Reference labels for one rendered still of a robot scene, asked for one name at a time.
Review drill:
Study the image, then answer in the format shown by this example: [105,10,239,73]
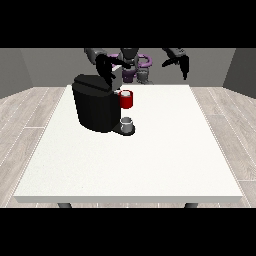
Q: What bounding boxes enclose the small grey cup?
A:
[119,116,135,133]

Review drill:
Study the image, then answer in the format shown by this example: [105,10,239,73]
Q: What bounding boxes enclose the grey robot trunk purple rings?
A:
[108,48,155,85]

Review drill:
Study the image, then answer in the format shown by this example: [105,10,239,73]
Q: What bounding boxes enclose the red pod holder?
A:
[118,89,135,110]

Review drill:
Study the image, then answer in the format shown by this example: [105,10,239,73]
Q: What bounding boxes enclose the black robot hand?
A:
[95,53,132,90]
[161,54,191,81]

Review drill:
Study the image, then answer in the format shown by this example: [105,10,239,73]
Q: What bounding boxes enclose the black coffee machine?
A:
[71,73,136,136]

